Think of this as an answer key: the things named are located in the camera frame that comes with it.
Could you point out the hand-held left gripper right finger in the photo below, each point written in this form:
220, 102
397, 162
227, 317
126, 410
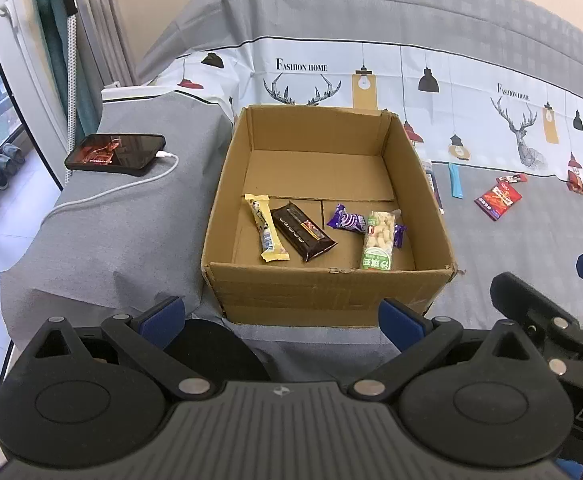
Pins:
401, 322

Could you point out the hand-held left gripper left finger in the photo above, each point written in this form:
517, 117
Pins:
164, 317

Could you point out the green clear peanut packet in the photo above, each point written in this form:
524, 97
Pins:
379, 240

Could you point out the purple candy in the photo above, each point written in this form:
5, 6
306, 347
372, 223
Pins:
346, 220
400, 235

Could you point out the red orange snack packet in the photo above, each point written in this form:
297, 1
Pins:
499, 200

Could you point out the small red white packet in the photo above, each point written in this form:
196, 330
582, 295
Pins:
511, 178

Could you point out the black chocolate bar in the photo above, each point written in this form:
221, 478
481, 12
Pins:
301, 232

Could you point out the light blue snack packet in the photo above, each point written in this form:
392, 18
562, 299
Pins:
455, 182

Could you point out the yellow snack bar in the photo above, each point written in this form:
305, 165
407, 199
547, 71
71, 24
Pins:
266, 230

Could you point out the dark blue snack bar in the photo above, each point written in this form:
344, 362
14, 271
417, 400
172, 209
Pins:
434, 187

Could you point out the brown cardboard box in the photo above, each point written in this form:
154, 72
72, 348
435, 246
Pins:
311, 185

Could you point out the plain grey armrest cover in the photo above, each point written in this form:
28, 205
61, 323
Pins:
121, 240

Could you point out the black smartphone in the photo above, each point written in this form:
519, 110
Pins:
111, 152

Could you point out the grey shoe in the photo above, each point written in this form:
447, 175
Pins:
13, 152
2, 163

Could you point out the white board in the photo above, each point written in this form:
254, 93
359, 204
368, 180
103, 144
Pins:
131, 92

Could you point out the grey curtain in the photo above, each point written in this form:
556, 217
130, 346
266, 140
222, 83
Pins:
106, 25

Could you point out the dark green curtain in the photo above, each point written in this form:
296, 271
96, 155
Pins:
53, 35

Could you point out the printed grey sofa cover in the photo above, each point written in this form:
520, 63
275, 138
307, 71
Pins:
321, 10

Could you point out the white window frame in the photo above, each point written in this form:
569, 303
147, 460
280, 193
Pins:
26, 70

